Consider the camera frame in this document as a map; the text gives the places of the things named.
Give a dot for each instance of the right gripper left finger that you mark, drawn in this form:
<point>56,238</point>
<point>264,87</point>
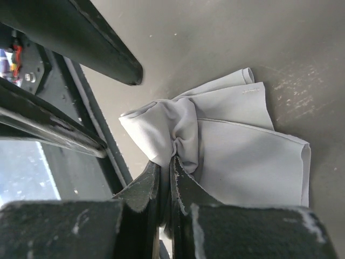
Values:
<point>125,226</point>

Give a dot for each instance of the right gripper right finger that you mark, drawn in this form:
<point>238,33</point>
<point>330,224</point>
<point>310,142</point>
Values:
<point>203,227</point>

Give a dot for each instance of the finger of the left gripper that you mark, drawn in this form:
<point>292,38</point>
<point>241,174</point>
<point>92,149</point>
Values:
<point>26,117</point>
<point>76,30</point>

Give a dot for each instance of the grey underwear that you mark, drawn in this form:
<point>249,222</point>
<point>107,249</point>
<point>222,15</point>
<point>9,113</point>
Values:
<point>225,139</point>

